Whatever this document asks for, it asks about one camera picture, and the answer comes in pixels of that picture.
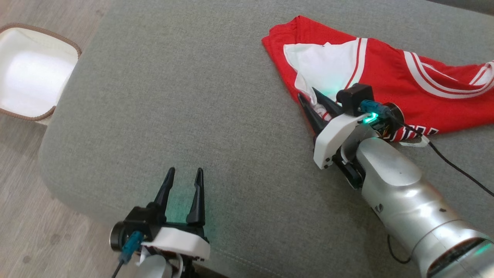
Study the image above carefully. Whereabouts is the red and white basketball jersey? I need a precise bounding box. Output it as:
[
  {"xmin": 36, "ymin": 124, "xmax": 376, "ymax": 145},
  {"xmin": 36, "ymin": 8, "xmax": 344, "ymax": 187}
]
[{"xmin": 262, "ymin": 15, "xmax": 494, "ymax": 142}]

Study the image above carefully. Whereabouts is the blue cable connector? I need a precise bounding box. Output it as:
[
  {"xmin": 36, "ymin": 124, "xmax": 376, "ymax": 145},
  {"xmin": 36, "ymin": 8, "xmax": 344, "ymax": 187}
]
[
  {"xmin": 359, "ymin": 100, "xmax": 392, "ymax": 125},
  {"xmin": 120, "ymin": 231, "xmax": 144, "ymax": 264}
]

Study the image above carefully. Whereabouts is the white cable tie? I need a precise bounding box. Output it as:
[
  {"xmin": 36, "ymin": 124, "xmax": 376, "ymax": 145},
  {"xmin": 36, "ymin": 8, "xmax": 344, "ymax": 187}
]
[{"xmin": 399, "ymin": 135, "xmax": 430, "ymax": 148}]

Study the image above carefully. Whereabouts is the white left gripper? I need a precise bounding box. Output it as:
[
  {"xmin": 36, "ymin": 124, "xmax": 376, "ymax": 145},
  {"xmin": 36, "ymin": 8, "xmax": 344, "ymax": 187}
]
[{"xmin": 140, "ymin": 167, "xmax": 211, "ymax": 278}]

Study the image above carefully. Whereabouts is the blue right cable connector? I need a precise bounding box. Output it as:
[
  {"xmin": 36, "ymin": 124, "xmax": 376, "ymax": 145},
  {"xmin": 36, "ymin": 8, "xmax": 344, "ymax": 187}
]
[{"xmin": 359, "ymin": 100, "xmax": 392, "ymax": 125}]

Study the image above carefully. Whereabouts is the white laundry basket brown rim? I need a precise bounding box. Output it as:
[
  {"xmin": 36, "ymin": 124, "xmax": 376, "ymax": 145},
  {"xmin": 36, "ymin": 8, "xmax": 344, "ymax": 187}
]
[{"xmin": 0, "ymin": 23, "xmax": 82, "ymax": 125}]

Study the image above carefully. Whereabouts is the grey fabric sofa seat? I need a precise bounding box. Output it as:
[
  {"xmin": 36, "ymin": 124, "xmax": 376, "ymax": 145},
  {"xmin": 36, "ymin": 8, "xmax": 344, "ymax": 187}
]
[{"xmin": 39, "ymin": 0, "xmax": 494, "ymax": 278}]

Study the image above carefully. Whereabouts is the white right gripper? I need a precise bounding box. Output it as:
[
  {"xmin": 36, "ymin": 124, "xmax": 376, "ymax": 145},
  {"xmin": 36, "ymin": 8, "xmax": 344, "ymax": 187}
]
[{"xmin": 297, "ymin": 87, "xmax": 371, "ymax": 190}]

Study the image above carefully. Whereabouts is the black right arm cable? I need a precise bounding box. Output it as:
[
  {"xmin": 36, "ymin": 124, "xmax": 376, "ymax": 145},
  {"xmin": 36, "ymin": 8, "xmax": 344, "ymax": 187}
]
[{"xmin": 401, "ymin": 122, "xmax": 494, "ymax": 197}]

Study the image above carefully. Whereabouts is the grey fabric sofa cushion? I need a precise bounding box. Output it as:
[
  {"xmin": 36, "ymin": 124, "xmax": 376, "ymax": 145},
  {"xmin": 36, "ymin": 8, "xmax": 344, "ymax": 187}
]
[{"xmin": 426, "ymin": 0, "xmax": 494, "ymax": 16}]

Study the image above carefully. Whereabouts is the blue left cable connector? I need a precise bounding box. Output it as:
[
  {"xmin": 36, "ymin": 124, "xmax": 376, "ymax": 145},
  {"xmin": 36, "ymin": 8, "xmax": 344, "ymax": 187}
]
[{"xmin": 120, "ymin": 231, "xmax": 144, "ymax": 264}]

